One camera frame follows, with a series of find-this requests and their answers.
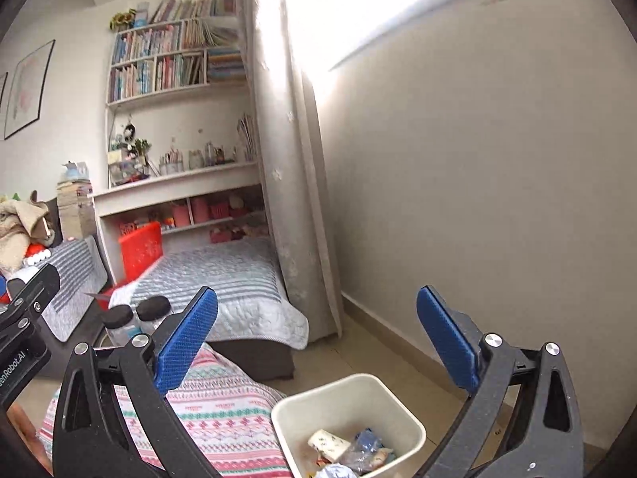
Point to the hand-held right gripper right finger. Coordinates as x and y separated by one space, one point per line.
448 341

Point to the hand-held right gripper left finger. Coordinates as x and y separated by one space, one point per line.
186 343

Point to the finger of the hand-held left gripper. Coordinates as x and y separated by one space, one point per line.
37 289

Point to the white plastic waste bin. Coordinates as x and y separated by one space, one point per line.
393 408

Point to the clear plastic bottle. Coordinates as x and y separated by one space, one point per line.
366 455

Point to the red white-trimmed plush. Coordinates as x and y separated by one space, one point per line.
37 254

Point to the striped quilted sofa cover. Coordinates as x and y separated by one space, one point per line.
79 279

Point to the purple label plastic jar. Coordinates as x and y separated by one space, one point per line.
153 307

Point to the grey sofa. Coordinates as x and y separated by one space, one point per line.
74 328

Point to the dark bed base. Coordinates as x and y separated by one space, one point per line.
254 361

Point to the brown plush toy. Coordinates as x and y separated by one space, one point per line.
44 219

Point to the striped grey bed quilt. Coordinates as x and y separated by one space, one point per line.
224 284

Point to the blue label plastic jar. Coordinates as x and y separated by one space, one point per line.
117 317

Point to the patterned striped tablecloth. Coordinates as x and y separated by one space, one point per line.
224 418

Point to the red open box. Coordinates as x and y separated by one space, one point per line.
142 254

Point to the pink soft toy heap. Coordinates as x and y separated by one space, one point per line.
239 233

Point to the pink storage pot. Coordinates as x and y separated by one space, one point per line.
200 210
180 215

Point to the low pink basket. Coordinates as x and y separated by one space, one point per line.
217 210

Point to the white bookshelf unit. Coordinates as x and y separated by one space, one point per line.
174 179

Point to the small potted plant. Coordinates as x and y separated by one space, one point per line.
142 149

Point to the pen holder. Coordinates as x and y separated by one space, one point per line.
171 164

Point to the doll figurine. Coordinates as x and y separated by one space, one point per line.
129 133

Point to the group of glass jars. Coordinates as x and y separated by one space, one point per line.
211 157

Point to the beige curtain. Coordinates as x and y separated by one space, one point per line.
293 184

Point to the standing booklets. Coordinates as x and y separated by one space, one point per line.
247 137

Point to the rows of shelf books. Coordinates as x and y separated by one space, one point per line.
159 59

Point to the sunflower decoration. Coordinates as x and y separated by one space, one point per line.
122 20

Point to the bright window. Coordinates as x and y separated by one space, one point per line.
373 0

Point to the framed wall picture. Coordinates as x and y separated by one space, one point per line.
30 89
3 90

